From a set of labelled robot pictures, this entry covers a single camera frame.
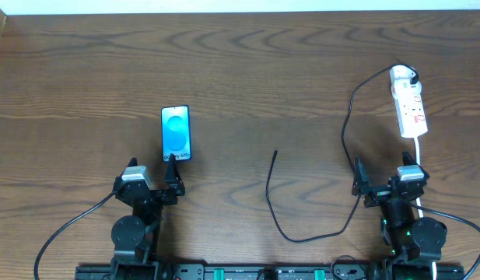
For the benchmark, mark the white power strip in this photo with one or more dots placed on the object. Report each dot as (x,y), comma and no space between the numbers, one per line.
(410,111)

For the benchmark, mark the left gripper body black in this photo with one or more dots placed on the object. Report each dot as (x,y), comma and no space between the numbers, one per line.
(155,195)

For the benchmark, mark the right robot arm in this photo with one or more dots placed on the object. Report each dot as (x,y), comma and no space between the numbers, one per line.
(415,242)

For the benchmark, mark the white USB charger plug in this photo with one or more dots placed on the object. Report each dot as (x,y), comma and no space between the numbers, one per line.
(402,88)

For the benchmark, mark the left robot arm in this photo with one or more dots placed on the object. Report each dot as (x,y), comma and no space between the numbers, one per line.
(135,236)

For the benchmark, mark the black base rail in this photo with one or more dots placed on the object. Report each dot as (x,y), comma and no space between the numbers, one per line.
(203,272)

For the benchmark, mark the blue Samsung Galaxy smartphone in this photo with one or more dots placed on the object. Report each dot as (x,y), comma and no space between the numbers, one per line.
(176,133)

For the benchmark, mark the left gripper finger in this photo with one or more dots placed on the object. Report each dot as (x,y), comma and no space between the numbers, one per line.
(172,176)
(133,162)

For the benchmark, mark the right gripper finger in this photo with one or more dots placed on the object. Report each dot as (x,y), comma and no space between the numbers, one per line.
(408,159)
(361,182)

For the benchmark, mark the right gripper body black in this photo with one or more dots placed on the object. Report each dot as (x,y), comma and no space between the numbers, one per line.
(383,193)

